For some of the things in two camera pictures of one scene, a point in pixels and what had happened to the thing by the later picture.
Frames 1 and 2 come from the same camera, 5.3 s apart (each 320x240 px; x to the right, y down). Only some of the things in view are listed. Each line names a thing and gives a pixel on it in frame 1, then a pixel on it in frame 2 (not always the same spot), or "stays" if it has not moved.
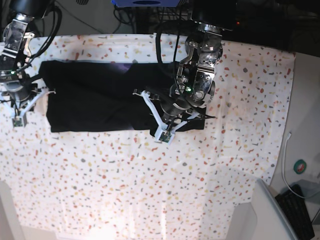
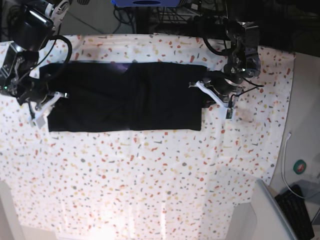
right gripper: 170,114 to 226,90
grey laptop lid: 272,223 stays
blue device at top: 146,3 stays
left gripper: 18,97 to 40,104
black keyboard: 295,210 stays
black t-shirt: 105,95 stays
